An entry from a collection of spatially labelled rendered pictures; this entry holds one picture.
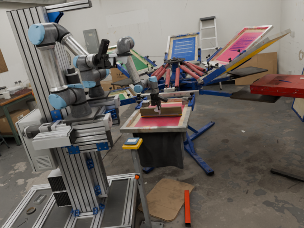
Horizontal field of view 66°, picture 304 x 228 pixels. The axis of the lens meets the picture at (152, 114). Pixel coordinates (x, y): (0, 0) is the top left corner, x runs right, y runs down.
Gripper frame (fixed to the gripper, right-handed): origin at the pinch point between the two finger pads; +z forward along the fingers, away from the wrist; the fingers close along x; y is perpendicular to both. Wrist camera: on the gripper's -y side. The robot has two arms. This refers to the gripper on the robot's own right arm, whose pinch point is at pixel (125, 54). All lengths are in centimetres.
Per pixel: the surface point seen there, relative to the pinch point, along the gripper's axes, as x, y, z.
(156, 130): -59, 63, -16
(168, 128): -61, 62, -5
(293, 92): -129, 44, 87
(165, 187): -111, 152, -36
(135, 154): -39, 78, -26
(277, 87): -132, 40, 75
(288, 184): -153, 148, 89
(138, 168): -41, 91, -26
